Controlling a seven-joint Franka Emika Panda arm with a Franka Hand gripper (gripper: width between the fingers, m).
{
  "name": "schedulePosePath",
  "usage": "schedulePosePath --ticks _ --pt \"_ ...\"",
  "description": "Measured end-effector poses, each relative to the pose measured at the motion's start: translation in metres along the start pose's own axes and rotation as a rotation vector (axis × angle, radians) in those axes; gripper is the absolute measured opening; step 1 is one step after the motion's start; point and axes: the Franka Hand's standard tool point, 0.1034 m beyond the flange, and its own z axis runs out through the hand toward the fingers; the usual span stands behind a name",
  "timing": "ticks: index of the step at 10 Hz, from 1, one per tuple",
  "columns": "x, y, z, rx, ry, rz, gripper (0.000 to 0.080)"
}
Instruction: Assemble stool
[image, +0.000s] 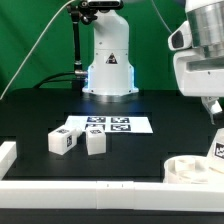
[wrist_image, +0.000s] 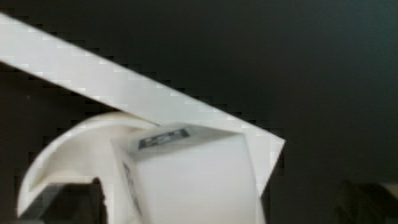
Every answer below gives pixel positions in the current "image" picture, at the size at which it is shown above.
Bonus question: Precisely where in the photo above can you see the white round stool seat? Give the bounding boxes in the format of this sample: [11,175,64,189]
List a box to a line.
[162,154,224,185]

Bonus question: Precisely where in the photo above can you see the white front barrier rail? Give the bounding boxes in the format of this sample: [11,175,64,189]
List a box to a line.
[0,181,224,212]

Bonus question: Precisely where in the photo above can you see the paper sheet with tags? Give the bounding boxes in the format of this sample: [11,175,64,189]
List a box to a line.
[65,115,153,134]

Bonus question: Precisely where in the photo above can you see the black camera on mount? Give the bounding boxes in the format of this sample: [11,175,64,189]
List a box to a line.
[79,0,123,10]

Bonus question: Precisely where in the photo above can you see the black cables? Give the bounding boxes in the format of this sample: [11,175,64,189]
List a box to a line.
[32,71,77,90]

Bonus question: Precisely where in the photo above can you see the white cable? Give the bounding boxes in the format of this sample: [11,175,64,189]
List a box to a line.
[0,0,76,101]

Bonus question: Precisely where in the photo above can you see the white left barrier block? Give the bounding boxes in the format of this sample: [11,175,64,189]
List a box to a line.
[0,141,17,181]

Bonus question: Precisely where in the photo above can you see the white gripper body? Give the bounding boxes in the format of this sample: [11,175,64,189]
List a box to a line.
[173,49,224,97]

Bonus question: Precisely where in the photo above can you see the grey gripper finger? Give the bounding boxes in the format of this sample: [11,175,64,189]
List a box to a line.
[201,97,222,124]

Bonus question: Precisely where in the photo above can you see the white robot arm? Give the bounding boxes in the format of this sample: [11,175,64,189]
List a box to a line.
[83,0,224,116]

